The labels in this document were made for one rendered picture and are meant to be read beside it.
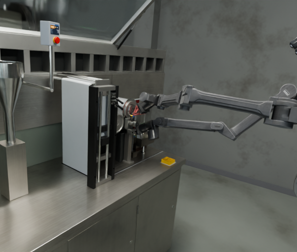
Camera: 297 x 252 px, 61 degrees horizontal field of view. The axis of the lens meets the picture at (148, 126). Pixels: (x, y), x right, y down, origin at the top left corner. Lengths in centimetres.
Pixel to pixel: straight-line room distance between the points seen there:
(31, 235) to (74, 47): 110
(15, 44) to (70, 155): 68
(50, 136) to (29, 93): 31
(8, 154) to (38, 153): 44
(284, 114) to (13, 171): 116
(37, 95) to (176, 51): 257
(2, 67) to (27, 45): 40
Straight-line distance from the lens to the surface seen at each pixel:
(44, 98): 162
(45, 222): 121
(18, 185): 137
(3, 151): 129
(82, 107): 143
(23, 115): 157
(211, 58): 362
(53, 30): 124
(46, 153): 172
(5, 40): 150
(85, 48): 177
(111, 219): 140
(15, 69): 119
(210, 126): 149
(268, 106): 102
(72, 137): 155
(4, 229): 122
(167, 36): 387
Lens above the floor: 162
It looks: 16 degrees down
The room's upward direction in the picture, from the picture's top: 5 degrees clockwise
